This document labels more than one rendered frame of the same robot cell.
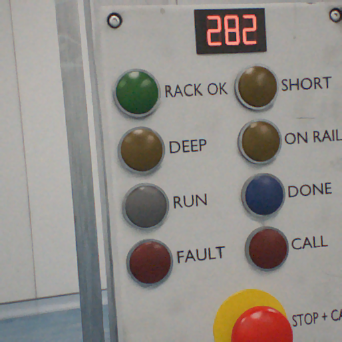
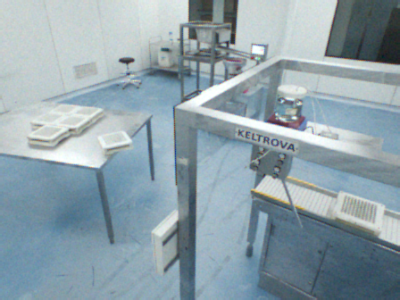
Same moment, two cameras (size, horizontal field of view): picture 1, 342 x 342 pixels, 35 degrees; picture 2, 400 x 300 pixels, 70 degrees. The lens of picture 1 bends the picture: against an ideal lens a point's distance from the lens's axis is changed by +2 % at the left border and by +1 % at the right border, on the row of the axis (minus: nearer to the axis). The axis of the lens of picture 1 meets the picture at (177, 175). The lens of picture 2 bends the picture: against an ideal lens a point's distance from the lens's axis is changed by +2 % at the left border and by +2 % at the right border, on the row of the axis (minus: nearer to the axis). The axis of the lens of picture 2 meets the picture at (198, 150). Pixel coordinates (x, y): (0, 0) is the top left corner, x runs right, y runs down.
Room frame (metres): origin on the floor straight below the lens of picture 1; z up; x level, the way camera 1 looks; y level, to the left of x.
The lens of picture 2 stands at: (1.12, -0.61, 2.09)
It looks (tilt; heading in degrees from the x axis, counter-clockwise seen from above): 30 degrees down; 135
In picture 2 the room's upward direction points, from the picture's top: 1 degrees clockwise
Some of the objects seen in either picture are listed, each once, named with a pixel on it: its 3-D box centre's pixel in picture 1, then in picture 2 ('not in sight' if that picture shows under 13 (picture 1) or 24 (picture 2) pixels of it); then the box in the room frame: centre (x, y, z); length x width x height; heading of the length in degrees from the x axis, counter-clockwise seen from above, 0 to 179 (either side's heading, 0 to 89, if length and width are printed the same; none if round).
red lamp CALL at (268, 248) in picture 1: (268, 248); not in sight; (0.35, -0.06, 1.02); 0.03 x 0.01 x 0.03; 103
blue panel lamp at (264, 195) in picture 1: (264, 195); not in sight; (0.35, -0.06, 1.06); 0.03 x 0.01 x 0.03; 103
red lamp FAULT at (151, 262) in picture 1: (150, 262); not in sight; (0.34, 0.02, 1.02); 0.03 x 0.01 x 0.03; 103
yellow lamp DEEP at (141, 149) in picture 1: (141, 149); not in sight; (0.34, 0.02, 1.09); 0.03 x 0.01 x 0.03; 103
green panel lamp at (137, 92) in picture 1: (137, 92); not in sight; (0.34, 0.02, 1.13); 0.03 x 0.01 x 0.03; 103
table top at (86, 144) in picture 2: not in sight; (59, 128); (-1.62, 0.23, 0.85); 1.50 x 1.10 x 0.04; 32
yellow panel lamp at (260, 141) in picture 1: (260, 141); not in sight; (0.35, -0.06, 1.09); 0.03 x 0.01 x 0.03; 103
